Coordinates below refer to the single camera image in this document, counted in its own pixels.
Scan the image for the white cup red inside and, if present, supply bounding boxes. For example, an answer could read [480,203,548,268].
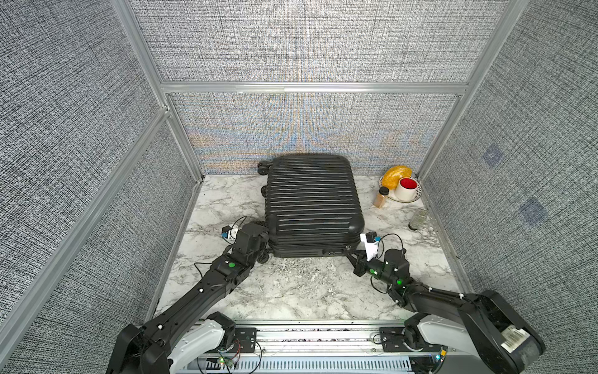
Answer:
[394,178,419,203]

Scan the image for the aluminium enclosure frame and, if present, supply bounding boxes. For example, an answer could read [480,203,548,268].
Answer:
[1,1,528,363]

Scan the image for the brown spice jar black lid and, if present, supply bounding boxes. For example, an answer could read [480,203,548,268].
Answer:
[373,186,389,208]

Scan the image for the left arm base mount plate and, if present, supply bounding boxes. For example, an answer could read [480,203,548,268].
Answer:
[208,327,258,354]

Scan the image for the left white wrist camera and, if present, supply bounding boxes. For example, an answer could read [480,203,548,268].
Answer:
[221,225,239,244]

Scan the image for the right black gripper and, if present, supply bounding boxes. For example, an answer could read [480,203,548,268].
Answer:
[343,247,397,291]

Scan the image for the clear glass jar lying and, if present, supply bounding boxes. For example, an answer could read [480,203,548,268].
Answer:
[408,209,428,231]

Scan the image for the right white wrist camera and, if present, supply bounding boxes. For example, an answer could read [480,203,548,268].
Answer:
[360,232,380,261]

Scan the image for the black ribbed hard-shell suitcase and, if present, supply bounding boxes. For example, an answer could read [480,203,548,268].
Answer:
[257,154,365,258]

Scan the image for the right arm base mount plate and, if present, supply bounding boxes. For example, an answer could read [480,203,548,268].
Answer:
[378,326,441,355]

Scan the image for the white patterned plate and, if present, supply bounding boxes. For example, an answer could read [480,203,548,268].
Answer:
[379,176,422,204]

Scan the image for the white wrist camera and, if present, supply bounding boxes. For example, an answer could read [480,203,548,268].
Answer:
[221,225,239,244]
[360,232,380,261]

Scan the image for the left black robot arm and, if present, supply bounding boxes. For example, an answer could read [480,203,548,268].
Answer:
[106,221,269,373]

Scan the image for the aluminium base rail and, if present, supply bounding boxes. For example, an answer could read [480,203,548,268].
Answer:
[198,319,439,360]

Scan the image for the yellow bread loaf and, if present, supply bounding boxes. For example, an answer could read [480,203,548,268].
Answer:
[381,165,412,190]

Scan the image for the white slotted cable duct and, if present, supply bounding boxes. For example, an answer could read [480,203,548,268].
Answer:
[179,355,414,373]

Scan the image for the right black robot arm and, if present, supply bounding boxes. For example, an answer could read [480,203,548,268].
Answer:
[345,249,546,373]

